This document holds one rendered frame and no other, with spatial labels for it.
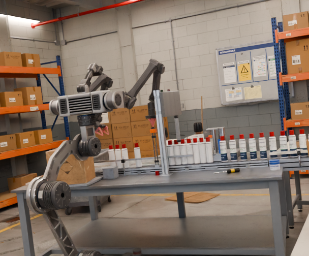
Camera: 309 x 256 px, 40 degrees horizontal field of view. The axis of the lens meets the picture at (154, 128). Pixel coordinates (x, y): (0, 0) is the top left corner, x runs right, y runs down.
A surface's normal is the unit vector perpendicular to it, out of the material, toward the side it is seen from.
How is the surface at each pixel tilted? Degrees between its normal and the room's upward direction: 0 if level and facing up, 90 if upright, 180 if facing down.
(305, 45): 89
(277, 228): 90
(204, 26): 90
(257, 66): 89
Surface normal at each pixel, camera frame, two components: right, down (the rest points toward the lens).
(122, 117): -0.36, 0.09
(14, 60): 0.86, -0.06
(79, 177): -0.15, 0.07
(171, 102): 0.60, -0.02
